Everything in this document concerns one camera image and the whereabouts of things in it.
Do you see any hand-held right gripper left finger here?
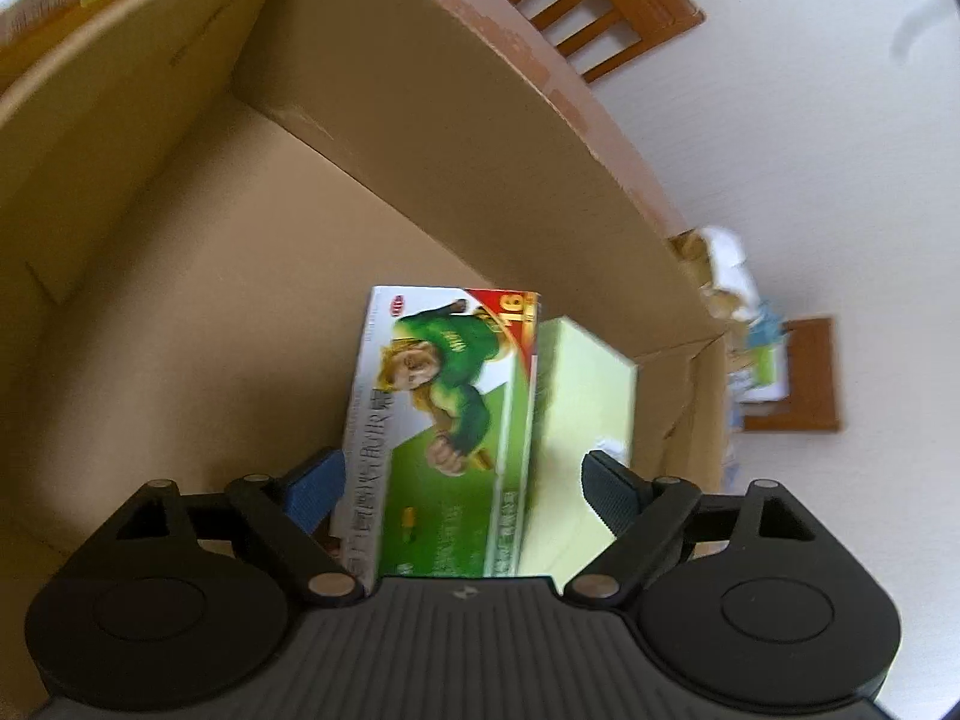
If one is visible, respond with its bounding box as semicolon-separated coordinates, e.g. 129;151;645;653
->
112;447;359;608

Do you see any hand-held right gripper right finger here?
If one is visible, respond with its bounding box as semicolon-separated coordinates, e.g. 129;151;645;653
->
562;450;818;607

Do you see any pale green box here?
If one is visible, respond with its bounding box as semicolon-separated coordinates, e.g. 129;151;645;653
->
517;316;640;578

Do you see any green monkey print box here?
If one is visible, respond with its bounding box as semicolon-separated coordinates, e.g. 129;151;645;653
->
341;285;542;593

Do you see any cardboard box base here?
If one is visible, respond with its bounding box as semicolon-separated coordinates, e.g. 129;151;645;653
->
0;0;730;720

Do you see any blue toy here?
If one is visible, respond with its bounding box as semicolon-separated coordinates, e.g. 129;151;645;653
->
746;300;785;346

